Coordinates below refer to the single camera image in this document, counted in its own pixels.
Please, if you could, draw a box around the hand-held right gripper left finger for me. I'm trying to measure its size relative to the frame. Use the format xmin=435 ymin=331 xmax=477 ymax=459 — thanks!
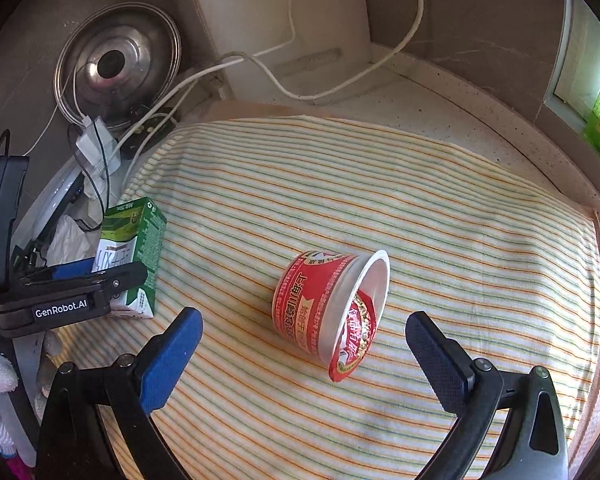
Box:
xmin=34 ymin=306 xmax=204 ymax=480

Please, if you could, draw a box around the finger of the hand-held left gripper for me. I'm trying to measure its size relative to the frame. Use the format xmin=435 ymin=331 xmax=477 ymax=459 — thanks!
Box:
xmin=27 ymin=258 xmax=99 ymax=282
xmin=104 ymin=261 xmax=149 ymax=297

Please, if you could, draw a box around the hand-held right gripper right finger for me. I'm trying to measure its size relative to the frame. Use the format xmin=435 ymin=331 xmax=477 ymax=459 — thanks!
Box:
xmin=405 ymin=311 xmax=568 ymax=480

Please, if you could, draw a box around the green and white drink carton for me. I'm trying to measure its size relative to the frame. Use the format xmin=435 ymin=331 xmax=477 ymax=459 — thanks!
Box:
xmin=92 ymin=196 xmax=167 ymax=320

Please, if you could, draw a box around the red paper noodle bowl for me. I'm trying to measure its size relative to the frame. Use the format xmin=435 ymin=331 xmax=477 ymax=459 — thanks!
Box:
xmin=271 ymin=249 xmax=391 ymax=383

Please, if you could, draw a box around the person's left forearm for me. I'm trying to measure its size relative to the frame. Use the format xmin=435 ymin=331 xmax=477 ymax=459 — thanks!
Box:
xmin=5 ymin=457 xmax=37 ymax=480

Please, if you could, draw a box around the crumpled white tissue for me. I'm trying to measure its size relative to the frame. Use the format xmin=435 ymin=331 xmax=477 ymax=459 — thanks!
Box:
xmin=47 ymin=215 xmax=103 ymax=266

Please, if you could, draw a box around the white curved plastic rim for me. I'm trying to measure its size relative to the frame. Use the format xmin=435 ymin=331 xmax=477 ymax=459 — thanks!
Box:
xmin=15 ymin=157 xmax=88 ymax=246

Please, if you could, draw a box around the white usb charger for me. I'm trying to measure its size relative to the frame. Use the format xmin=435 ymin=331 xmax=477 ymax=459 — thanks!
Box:
xmin=75 ymin=115 xmax=121 ymax=171

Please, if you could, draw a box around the black power strip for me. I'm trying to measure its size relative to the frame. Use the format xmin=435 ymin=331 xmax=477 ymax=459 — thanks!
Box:
xmin=122 ymin=105 xmax=181 ymax=156

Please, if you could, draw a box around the striped cloth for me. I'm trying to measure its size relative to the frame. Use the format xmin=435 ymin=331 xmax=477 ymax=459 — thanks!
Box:
xmin=45 ymin=116 xmax=600 ymax=480

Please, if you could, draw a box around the steel pot lid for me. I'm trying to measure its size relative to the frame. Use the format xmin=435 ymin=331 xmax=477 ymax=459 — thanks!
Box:
xmin=54 ymin=2 xmax=182 ymax=128

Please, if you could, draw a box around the white plastic board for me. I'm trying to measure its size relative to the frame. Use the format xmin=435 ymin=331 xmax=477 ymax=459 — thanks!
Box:
xmin=162 ymin=0 xmax=371 ymax=101

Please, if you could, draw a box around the black cable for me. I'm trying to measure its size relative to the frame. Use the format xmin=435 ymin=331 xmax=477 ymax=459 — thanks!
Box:
xmin=70 ymin=125 xmax=112 ymax=231

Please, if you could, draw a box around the thin white cable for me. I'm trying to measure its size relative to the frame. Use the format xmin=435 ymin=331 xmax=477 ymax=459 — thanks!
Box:
xmin=22 ymin=67 xmax=76 ymax=156

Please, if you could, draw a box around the white window frame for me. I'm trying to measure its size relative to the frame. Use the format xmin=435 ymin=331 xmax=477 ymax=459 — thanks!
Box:
xmin=545 ymin=0 xmax=600 ymax=126

